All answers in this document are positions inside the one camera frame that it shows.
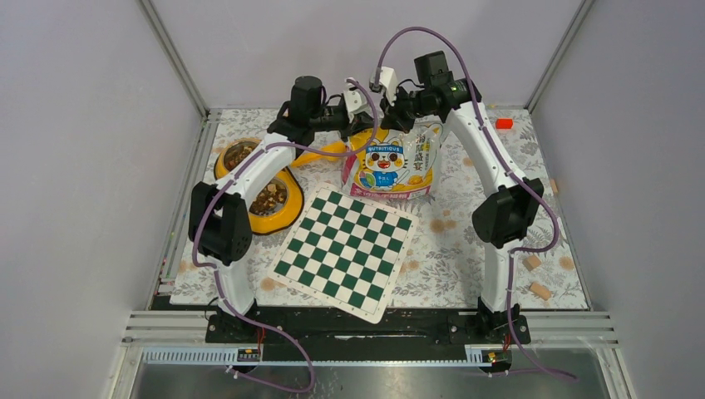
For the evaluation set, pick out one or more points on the yellow plastic scoop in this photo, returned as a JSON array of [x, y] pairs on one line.
[[339, 149]]

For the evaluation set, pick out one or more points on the pet food bag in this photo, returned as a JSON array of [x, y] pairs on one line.
[[397, 165]]

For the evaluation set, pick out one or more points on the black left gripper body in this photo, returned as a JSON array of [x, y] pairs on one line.
[[346, 125]]

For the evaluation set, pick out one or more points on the wooden cylinder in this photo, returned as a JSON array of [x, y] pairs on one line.
[[541, 291]]

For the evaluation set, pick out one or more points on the green white chessboard mat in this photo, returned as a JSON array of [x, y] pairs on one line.
[[345, 251]]

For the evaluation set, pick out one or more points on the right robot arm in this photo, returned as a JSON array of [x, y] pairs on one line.
[[502, 220]]

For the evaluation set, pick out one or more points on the yellow double pet bowl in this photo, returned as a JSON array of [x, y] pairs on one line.
[[278, 205]]

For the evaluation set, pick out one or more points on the floral tablecloth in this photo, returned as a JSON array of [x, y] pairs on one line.
[[444, 267]]

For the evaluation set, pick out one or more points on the wooden cube near right arm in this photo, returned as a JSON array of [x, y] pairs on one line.
[[532, 262]]

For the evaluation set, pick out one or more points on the red rectangular block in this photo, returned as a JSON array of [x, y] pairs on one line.
[[504, 124]]

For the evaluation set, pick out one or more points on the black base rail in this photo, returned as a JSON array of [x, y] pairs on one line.
[[444, 325]]

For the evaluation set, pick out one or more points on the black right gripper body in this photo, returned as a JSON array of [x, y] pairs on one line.
[[405, 108]]

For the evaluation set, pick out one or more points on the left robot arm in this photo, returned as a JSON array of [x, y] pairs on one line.
[[219, 225]]

